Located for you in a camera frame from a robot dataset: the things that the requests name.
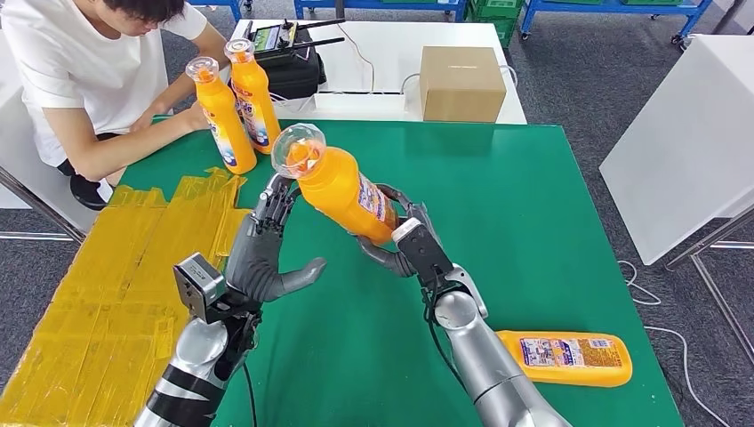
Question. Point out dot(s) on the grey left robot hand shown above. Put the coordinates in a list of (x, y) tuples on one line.
[(253, 265)]

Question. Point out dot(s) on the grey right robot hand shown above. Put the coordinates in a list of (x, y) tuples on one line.
[(383, 256)]

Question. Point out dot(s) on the orange detergent bottle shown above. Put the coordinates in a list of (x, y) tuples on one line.
[(227, 129), (256, 112), (571, 359), (339, 188)]

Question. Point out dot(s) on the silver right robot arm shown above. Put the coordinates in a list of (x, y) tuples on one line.
[(477, 359)]

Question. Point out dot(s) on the yellow taped cardboard sheet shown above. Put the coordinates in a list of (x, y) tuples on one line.
[(88, 306)]

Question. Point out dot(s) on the black stool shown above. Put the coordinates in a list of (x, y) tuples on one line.
[(88, 197)]

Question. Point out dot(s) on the brown cardboard box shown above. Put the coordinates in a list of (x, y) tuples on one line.
[(462, 85)]

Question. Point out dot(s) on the black bag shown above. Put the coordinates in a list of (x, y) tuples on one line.
[(297, 76)]

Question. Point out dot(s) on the white desk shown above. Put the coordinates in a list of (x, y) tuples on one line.
[(400, 38)]

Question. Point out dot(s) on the black remote controller with antennas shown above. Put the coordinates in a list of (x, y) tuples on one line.
[(274, 36)]

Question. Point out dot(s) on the white table metal legs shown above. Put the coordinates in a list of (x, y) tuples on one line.
[(23, 191), (677, 147)]

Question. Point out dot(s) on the blue shelf rack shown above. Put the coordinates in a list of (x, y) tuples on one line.
[(612, 7), (383, 4), (235, 9)]

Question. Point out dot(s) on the green plastic crate stack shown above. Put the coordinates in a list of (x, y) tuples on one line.
[(493, 10)]

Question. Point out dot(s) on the person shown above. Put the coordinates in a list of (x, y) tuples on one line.
[(70, 65)]

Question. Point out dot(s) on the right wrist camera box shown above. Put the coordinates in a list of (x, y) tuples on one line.
[(421, 253)]

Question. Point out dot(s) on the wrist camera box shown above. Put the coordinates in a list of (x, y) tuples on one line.
[(197, 286), (421, 253)]

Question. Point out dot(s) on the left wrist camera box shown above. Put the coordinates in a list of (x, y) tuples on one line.
[(197, 286)]

